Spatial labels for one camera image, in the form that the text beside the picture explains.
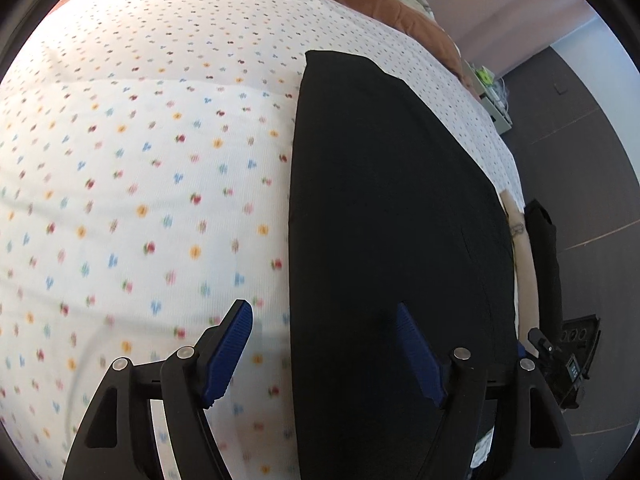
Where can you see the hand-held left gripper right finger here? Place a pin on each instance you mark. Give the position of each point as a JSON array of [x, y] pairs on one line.
[[420, 355]]

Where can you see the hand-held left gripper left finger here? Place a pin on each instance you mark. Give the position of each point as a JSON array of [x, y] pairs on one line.
[[227, 355]]

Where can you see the black garment with yellow logo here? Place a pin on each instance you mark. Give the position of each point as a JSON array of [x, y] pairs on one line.
[[390, 200]]

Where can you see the person's right forearm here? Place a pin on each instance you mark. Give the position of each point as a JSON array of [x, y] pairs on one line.
[[525, 270]]

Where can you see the white dotted bed sheet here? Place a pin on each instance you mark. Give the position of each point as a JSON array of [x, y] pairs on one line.
[[150, 160]]

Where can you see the grey nightstand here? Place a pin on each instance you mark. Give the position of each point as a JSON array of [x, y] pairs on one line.
[[500, 115]]

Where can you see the green packet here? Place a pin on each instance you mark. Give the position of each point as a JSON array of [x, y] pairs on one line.
[[484, 75]]

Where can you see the brown blanket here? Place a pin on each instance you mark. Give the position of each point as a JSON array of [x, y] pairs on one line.
[[400, 5]]

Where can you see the pale pink curtain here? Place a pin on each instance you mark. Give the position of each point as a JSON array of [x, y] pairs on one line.
[[500, 5]]

